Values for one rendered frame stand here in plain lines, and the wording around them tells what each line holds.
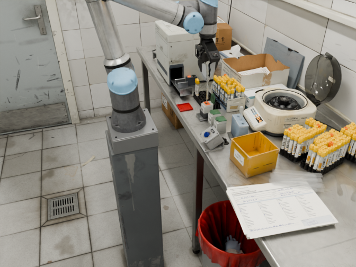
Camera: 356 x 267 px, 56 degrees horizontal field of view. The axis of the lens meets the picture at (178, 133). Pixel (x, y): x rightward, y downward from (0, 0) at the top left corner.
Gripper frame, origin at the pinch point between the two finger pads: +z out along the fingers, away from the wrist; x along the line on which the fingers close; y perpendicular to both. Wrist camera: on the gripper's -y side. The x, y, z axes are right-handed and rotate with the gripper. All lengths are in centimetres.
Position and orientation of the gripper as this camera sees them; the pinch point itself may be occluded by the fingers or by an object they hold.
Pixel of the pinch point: (207, 78)
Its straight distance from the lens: 155.2
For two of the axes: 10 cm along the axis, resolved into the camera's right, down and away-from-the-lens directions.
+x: -9.5, 1.8, -2.6
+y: -3.1, -5.3, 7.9
